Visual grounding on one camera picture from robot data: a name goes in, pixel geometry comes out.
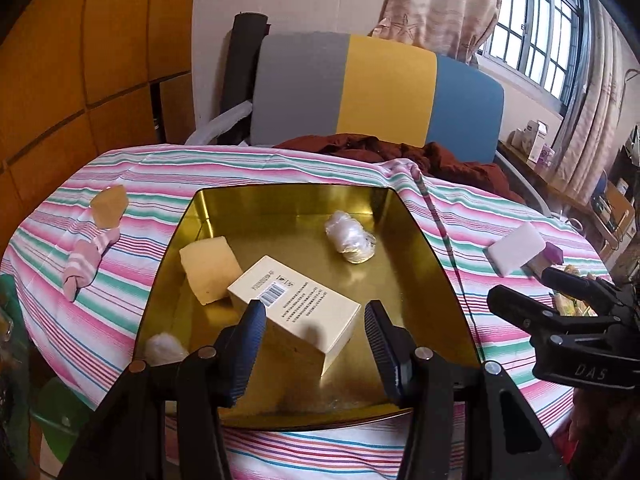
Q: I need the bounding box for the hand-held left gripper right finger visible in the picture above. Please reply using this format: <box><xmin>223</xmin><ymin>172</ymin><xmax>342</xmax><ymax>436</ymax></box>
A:
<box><xmin>364</xmin><ymin>300</ymin><xmax>571</xmax><ymax>480</ymax></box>

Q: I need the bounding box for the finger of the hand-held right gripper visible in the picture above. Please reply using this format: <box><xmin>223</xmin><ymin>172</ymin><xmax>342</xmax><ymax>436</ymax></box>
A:
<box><xmin>487</xmin><ymin>285</ymin><xmax>568</xmax><ymax>338</ymax></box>
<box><xmin>542</xmin><ymin>266</ymin><xmax>621</xmax><ymax>317</ymax></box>

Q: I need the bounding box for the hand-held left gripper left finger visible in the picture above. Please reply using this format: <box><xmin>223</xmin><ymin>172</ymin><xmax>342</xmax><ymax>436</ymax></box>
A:
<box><xmin>57</xmin><ymin>300</ymin><xmax>268</xmax><ymax>480</ymax></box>

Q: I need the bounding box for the white rectangular block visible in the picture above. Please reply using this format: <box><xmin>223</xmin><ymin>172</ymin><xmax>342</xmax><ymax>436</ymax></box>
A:
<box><xmin>487</xmin><ymin>223</ymin><xmax>547</xmax><ymax>277</ymax></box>

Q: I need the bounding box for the cream cardboard box with barcode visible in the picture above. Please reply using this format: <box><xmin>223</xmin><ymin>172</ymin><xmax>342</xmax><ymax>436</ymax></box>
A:
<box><xmin>226</xmin><ymin>255</ymin><xmax>362</xmax><ymax>376</ymax></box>

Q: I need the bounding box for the gold metal tin tray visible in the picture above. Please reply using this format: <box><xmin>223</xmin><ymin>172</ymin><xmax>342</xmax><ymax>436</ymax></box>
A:
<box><xmin>131</xmin><ymin>183</ymin><xmax>482</xmax><ymax>432</ymax></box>

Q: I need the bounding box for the person's right forearm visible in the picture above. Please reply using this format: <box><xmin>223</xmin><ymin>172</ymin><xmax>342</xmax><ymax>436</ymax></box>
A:
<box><xmin>567</xmin><ymin>389</ymin><xmax>640</xmax><ymax>480</ymax></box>

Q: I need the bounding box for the yellow sponge block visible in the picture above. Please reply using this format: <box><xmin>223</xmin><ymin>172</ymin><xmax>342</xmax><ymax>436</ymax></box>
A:
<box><xmin>179</xmin><ymin>235</ymin><xmax>245</xmax><ymax>306</ymax></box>

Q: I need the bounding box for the white cotton ball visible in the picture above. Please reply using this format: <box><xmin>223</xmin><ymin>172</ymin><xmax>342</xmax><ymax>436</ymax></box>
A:
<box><xmin>145</xmin><ymin>332</ymin><xmax>189</xmax><ymax>367</ymax></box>

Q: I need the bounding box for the tan cardboard box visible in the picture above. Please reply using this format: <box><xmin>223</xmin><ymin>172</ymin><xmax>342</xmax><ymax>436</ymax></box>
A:
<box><xmin>591</xmin><ymin>180</ymin><xmax>637</xmax><ymax>243</ymax></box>

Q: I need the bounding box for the wooden side desk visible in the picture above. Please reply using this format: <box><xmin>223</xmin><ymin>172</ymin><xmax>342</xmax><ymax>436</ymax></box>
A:
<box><xmin>497</xmin><ymin>140</ymin><xmax>601</xmax><ymax>221</ymax></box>

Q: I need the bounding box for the clear plastic wrapped bundle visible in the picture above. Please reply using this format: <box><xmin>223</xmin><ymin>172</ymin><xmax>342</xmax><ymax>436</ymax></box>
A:
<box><xmin>324</xmin><ymin>208</ymin><xmax>377</xmax><ymax>264</ymax></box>

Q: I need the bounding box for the white carton box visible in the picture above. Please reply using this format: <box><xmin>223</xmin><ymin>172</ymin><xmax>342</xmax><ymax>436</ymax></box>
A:
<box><xmin>519</xmin><ymin>120</ymin><xmax>549</xmax><ymax>162</ymax></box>

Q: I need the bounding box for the dark red cloth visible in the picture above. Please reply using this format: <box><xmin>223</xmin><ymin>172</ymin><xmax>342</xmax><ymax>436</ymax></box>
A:
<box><xmin>274</xmin><ymin>132</ymin><xmax>526</xmax><ymax>205</ymax></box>

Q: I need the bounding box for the beige patterned curtain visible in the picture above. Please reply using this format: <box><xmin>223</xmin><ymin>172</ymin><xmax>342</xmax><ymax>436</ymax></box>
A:
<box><xmin>370</xmin><ymin>0</ymin><xmax>506</xmax><ymax>67</ymax></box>
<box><xmin>552</xmin><ymin>5</ymin><xmax>640</xmax><ymax>206</ymax></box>

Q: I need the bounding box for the pink striped sock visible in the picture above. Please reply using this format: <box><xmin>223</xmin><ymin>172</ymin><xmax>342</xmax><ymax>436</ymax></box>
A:
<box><xmin>62</xmin><ymin>227</ymin><xmax>122</xmax><ymax>302</ymax></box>

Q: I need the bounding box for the striped tablecloth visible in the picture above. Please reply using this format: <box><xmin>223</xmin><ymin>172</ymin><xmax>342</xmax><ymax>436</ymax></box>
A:
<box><xmin>0</xmin><ymin>144</ymin><xmax>617</xmax><ymax>480</ymax></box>

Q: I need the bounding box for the green plastic basin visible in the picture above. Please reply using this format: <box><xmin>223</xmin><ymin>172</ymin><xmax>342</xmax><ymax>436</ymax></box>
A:
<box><xmin>30</xmin><ymin>377</ymin><xmax>95</xmax><ymax>467</ymax></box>

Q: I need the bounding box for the brown cardboard panel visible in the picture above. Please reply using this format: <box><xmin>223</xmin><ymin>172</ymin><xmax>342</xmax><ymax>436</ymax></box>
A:
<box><xmin>159</xmin><ymin>72</ymin><xmax>196</xmax><ymax>143</ymax></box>

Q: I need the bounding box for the grey yellow blue chair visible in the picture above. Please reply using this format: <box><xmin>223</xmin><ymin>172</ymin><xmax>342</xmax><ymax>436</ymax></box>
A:
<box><xmin>249</xmin><ymin>31</ymin><xmax>505</xmax><ymax>165</ymax></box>

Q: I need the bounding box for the barred window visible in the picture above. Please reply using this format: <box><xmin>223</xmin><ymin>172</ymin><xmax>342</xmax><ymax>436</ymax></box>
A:
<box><xmin>477</xmin><ymin>0</ymin><xmax>593</xmax><ymax>117</ymax></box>

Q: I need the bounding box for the black rolled mat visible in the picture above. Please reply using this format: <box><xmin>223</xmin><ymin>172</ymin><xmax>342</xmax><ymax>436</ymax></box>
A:
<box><xmin>220</xmin><ymin>12</ymin><xmax>269</xmax><ymax>145</ymax></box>

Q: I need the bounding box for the orange wooden wardrobe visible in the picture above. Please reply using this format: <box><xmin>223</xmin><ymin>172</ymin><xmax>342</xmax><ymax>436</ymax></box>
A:
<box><xmin>0</xmin><ymin>0</ymin><xmax>201</xmax><ymax>256</ymax></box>

